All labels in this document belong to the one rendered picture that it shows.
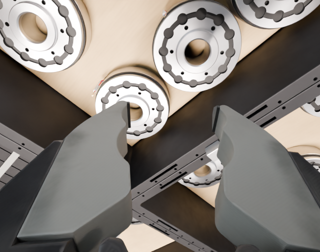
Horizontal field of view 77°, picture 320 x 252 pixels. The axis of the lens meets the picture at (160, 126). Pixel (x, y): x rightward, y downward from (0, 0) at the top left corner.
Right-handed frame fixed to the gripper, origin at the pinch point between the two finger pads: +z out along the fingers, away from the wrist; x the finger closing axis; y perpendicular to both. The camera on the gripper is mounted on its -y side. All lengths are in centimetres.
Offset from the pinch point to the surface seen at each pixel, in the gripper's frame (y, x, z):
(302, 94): 1.8, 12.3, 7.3
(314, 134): 13.1, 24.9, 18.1
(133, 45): 0.0, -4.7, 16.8
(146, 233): 46.1, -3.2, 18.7
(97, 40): -0.5, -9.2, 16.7
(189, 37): -1.8, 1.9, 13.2
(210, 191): 28.5, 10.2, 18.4
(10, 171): 24.4, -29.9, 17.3
